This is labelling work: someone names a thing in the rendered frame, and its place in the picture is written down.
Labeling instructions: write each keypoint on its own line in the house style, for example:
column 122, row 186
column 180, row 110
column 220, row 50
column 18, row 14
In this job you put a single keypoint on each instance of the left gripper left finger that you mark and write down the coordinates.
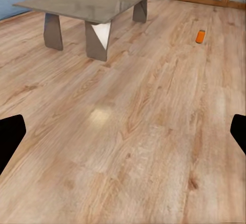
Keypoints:
column 12, row 131

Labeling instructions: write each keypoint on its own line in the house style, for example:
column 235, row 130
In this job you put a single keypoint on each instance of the coffee table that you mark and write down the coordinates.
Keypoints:
column 98, row 16

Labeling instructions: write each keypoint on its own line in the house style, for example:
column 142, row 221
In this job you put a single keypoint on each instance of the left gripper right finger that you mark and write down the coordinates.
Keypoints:
column 238, row 130

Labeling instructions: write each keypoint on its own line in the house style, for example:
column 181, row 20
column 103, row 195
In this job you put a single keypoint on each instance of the can of soda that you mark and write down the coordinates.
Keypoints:
column 200, row 36

